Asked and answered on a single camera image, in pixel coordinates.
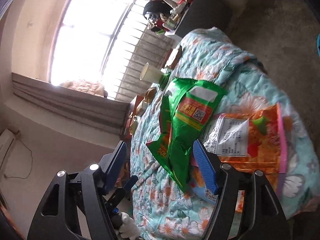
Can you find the black mask head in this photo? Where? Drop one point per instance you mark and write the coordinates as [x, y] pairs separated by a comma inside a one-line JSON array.
[[156, 7]]

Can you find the green snack bag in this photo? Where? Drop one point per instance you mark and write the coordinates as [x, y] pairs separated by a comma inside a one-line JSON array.
[[186, 108]]

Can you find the white paper cup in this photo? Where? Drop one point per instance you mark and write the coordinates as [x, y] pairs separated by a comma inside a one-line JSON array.
[[151, 74]]

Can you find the white gloved left hand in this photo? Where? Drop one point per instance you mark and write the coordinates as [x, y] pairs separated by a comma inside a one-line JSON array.
[[128, 228]]

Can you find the floral blue quilt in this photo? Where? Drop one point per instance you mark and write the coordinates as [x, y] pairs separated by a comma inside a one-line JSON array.
[[160, 209]]

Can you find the window balcony railing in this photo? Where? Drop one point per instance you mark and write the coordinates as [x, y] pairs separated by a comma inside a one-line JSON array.
[[131, 46]]

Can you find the orange noodle snack bag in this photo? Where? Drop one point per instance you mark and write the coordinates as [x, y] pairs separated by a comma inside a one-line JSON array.
[[249, 141]]

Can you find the grey side cabinet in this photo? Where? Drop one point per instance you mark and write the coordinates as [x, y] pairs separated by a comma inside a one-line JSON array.
[[203, 14]]

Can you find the grey curtain left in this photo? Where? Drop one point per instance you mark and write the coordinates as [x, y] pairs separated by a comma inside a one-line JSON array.
[[97, 112]]

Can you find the red thermos bottle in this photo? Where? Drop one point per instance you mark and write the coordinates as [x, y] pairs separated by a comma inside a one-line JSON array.
[[157, 27]]

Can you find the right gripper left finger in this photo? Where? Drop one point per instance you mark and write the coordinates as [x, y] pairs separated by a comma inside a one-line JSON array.
[[57, 214]]

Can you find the blue cookie snack bag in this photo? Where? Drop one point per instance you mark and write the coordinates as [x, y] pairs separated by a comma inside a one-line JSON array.
[[200, 189]]

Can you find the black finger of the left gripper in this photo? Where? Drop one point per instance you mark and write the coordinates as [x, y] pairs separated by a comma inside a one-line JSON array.
[[122, 192]]

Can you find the white air conditioner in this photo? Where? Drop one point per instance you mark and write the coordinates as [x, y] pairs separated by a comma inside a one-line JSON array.
[[6, 140]]

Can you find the blue plastic waste basket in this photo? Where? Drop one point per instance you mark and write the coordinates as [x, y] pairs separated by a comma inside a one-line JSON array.
[[318, 44]]

